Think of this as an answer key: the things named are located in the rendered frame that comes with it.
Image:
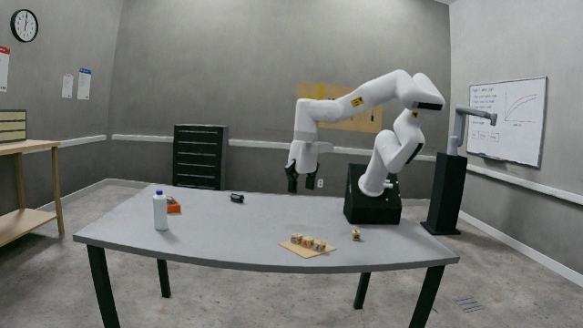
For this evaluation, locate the tan square mat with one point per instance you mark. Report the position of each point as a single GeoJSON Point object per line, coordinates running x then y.
{"type": "Point", "coordinates": [302, 251]}

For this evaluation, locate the orange pocket multimeter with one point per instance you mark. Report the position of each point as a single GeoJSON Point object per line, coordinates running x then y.
{"type": "Point", "coordinates": [173, 205]}

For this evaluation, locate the white plastic bottle with blue cap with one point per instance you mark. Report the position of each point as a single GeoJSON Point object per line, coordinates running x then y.
{"type": "Point", "coordinates": [160, 211]}

